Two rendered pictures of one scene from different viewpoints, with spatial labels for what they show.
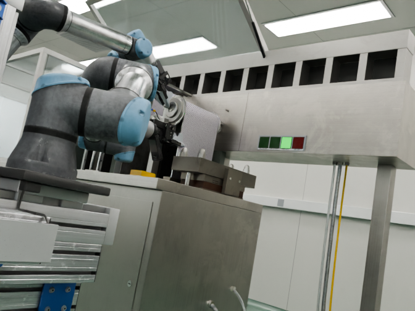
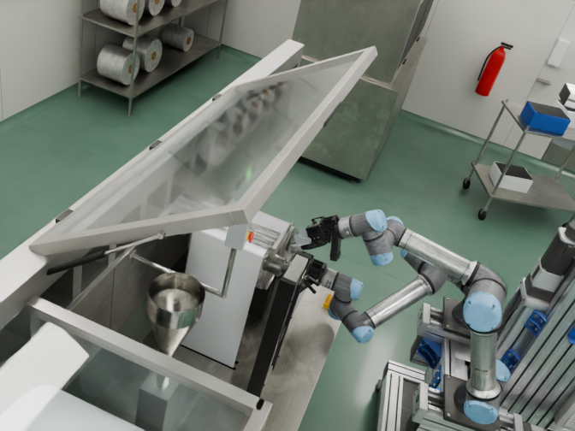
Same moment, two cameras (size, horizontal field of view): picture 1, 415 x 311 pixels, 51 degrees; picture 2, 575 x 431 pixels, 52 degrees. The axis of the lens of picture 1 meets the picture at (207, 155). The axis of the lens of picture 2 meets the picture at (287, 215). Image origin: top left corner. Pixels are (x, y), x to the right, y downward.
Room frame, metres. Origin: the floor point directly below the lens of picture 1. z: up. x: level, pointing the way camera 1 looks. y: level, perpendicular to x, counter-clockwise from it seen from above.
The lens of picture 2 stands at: (2.89, 1.65, 2.58)
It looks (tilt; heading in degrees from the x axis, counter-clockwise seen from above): 35 degrees down; 238
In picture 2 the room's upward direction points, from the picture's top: 16 degrees clockwise
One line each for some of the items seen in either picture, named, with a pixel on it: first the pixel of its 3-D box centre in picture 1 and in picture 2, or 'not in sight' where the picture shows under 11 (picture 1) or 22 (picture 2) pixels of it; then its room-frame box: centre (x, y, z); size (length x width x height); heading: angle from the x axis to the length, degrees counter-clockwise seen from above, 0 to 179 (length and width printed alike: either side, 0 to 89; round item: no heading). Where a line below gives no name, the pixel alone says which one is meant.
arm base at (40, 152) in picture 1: (46, 153); (471, 310); (0.98, 0.36, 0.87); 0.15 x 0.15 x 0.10
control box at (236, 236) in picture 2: not in sight; (242, 227); (2.34, 0.57, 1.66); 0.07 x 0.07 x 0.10; 58
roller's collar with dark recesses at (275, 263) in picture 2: not in sight; (274, 263); (2.10, 0.39, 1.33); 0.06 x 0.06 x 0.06; 47
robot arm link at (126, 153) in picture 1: (121, 147); (342, 307); (1.71, 0.34, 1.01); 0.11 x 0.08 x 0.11; 98
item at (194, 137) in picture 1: (196, 145); not in sight; (2.00, 0.06, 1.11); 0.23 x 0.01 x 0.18; 137
